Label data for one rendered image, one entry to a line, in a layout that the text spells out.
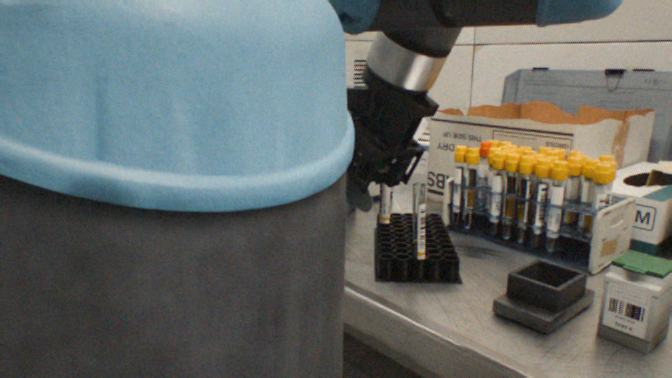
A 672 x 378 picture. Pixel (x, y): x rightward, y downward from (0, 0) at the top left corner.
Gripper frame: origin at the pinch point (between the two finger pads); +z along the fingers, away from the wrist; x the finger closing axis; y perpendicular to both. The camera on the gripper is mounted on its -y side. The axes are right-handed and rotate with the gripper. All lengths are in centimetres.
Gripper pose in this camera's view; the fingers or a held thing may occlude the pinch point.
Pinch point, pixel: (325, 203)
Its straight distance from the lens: 66.2
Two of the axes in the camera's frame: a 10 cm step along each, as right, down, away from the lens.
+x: 7.6, -1.6, 6.3
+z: -3.2, 7.4, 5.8
